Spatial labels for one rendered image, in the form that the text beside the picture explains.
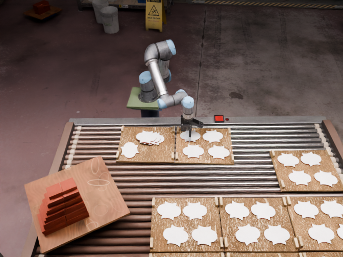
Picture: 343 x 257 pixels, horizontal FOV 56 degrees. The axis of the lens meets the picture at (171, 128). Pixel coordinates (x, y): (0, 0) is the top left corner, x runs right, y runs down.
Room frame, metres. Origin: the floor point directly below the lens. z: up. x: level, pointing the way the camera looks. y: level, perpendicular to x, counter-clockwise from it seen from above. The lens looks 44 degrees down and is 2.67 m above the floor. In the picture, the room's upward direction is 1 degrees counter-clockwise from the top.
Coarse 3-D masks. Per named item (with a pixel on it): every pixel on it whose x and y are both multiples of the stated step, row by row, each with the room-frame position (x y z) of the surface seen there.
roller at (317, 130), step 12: (84, 132) 1.80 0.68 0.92; (96, 132) 1.80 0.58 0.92; (108, 132) 1.80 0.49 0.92; (120, 132) 1.79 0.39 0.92; (240, 132) 1.78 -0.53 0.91; (252, 132) 1.78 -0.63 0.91; (264, 132) 1.78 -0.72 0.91; (276, 132) 1.78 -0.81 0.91; (288, 132) 1.78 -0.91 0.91; (300, 132) 1.77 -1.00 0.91; (312, 132) 1.77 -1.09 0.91
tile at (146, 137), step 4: (144, 132) 1.74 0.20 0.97; (148, 132) 1.74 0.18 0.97; (152, 132) 1.74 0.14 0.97; (136, 136) 1.70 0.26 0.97; (140, 136) 1.70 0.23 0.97; (144, 136) 1.70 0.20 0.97; (148, 136) 1.70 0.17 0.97; (152, 136) 1.70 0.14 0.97; (156, 136) 1.70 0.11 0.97; (140, 140) 1.66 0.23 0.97; (144, 140) 1.65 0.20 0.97; (148, 140) 1.65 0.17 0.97; (152, 140) 1.65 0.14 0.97
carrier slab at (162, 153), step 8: (128, 128) 1.81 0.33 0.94; (136, 128) 1.81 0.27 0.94; (144, 128) 1.81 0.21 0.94; (152, 128) 1.81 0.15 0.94; (160, 128) 1.81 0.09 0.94; (168, 128) 1.81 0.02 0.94; (120, 136) 1.73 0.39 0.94; (128, 136) 1.73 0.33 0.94; (168, 136) 1.72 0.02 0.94; (120, 144) 1.65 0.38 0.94; (136, 144) 1.64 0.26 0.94; (144, 144) 1.64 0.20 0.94; (160, 144) 1.64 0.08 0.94; (168, 144) 1.64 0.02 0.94; (120, 152) 1.56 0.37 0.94; (144, 152) 1.56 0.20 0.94; (152, 152) 1.56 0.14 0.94; (160, 152) 1.56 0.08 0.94; (168, 152) 1.56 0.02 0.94; (120, 160) 1.49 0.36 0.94; (128, 160) 1.49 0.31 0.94; (136, 160) 1.49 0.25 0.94; (144, 160) 1.49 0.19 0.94; (152, 160) 1.49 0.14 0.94; (160, 160) 1.49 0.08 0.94; (168, 160) 1.49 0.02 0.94
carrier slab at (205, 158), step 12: (180, 132) 1.77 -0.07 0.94; (204, 132) 1.76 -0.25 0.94; (180, 144) 1.64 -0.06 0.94; (192, 144) 1.63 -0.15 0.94; (204, 144) 1.63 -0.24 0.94; (216, 144) 1.63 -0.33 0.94; (228, 144) 1.63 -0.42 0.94; (180, 156) 1.52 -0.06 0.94; (204, 156) 1.52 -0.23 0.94; (228, 156) 1.52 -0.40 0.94
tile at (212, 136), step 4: (208, 132) 1.75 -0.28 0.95; (212, 132) 1.75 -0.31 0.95; (216, 132) 1.75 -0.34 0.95; (204, 136) 1.71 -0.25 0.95; (208, 136) 1.71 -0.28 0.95; (212, 136) 1.71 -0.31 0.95; (216, 136) 1.71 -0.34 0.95; (220, 136) 1.71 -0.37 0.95; (208, 140) 1.66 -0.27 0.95; (212, 140) 1.66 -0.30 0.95; (216, 140) 1.66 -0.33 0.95
